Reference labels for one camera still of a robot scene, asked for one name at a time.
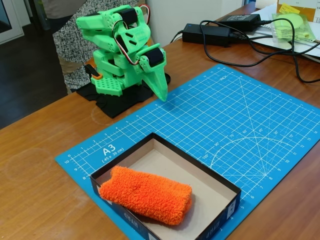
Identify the green gripper black servo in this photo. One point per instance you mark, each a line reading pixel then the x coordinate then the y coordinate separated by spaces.
pixel 157 70

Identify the orange fluffy towel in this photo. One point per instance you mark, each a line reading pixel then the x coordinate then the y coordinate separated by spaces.
pixel 147 193

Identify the green 3D-printed robot arm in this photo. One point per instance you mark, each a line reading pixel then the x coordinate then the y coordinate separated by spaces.
pixel 100 22

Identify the orange and black clamp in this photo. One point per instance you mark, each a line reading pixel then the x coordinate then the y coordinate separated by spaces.
pixel 93 72

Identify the black power adapter blue dot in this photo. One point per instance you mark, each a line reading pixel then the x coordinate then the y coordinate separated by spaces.
pixel 205 32

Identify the person in speckled clothing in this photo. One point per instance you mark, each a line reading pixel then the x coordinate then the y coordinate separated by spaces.
pixel 71 47

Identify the blue A3 cutting mat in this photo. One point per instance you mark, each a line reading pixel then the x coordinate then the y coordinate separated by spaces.
pixel 225 130

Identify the black power adapter white label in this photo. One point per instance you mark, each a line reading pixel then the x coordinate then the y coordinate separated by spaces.
pixel 238 21

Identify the white paper sheets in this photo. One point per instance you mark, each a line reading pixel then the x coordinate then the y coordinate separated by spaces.
pixel 265 35

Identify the black cardboard box tray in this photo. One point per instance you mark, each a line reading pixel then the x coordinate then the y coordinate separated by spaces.
pixel 212 195

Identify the plastic bag of green parts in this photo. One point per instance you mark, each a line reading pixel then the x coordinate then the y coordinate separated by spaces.
pixel 285 30

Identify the white framed glass door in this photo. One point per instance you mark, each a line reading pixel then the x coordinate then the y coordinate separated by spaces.
pixel 15 25

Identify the yellow sticky note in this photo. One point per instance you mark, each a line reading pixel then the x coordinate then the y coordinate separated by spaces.
pixel 288 8

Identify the brown cardboard package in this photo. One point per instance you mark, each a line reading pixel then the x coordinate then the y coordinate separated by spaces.
pixel 307 11

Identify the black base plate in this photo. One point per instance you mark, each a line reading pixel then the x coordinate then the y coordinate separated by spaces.
pixel 117 105

